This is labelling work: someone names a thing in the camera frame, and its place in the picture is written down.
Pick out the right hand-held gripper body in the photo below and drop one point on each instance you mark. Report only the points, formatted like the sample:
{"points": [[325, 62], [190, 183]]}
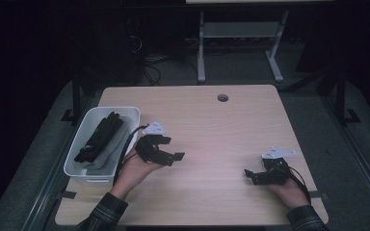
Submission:
{"points": [[277, 173]]}

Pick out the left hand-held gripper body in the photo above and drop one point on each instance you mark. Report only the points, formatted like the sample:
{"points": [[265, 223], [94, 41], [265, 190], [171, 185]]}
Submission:
{"points": [[147, 150]]}

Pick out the plain grey mitten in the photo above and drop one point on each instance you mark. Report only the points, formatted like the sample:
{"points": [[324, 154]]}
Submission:
{"points": [[117, 142]]}

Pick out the white plastic bin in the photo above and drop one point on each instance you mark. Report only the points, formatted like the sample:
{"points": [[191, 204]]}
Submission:
{"points": [[86, 130]]}

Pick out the person's right hand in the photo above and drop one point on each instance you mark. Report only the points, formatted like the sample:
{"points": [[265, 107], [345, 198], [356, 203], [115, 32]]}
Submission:
{"points": [[294, 195]]}

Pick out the person's left hand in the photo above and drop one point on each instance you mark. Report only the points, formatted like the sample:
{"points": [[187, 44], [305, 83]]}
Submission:
{"points": [[130, 176]]}

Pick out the grey tape strip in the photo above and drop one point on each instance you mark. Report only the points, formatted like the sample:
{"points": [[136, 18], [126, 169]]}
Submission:
{"points": [[68, 194], [318, 194]]}

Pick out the black stand leg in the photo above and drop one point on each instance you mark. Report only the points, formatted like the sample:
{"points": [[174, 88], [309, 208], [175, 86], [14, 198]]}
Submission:
{"points": [[341, 96], [76, 96]]}

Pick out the grey metal stand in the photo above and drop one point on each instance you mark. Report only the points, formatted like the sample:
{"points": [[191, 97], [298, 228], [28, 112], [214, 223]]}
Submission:
{"points": [[241, 29]]}

